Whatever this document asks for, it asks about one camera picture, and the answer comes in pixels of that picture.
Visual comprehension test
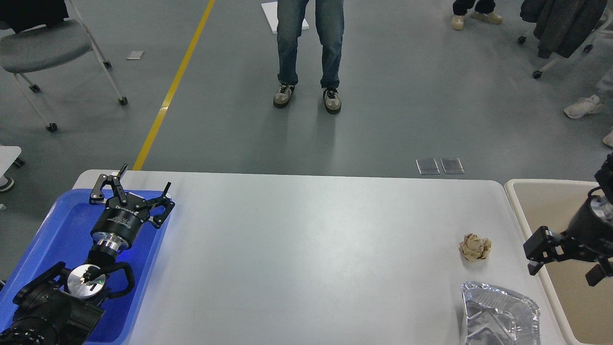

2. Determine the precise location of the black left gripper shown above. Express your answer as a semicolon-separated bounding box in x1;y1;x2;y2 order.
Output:
90;164;175;251

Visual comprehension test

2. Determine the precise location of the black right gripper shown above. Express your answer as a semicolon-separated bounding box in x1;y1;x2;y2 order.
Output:
523;195;613;287

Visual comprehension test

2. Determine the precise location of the aluminium foil tray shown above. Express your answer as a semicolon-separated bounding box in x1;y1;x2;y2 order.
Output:
460;281;541;345

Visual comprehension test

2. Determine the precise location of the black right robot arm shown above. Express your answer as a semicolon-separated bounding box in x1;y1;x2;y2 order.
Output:
523;154;613;287

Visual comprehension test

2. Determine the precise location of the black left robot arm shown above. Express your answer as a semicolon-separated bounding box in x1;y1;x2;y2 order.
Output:
1;166;175;345

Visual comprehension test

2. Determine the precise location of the beige plastic bin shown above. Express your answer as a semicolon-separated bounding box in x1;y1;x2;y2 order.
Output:
504;179;613;345

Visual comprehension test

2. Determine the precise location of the crumpled brown paper ball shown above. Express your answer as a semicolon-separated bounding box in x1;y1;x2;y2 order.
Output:
459;233;492;262

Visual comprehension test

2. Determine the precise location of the white furniture at left edge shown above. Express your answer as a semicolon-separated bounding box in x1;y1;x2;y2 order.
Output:
0;145;26;193

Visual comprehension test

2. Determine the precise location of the right floor plate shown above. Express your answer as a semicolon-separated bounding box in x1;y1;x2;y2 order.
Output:
440;159;465;174

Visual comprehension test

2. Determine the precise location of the floor plate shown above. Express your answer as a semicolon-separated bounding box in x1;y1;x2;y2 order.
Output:
415;159;440;175
440;159;465;174

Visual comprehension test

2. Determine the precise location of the left floor plate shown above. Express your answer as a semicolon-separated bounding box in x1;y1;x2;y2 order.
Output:
415;159;440;175

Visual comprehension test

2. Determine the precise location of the grey rolling chair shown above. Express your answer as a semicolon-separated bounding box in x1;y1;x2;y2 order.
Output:
0;0;128;105

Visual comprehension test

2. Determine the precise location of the chair with dark jacket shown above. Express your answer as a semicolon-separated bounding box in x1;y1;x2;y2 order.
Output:
517;0;612;80

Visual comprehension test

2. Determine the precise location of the person in blue jeans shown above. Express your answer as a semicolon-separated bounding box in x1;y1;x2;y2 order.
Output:
273;0;345;115

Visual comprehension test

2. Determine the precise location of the person with beige shoes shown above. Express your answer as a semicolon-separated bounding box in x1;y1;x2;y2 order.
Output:
451;0;503;31

